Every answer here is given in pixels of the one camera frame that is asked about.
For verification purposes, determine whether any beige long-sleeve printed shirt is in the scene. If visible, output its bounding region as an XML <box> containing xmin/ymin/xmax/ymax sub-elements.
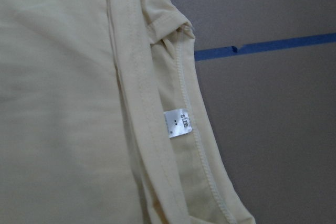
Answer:
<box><xmin>1</xmin><ymin>0</ymin><xmax>255</xmax><ymax>223</ymax></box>

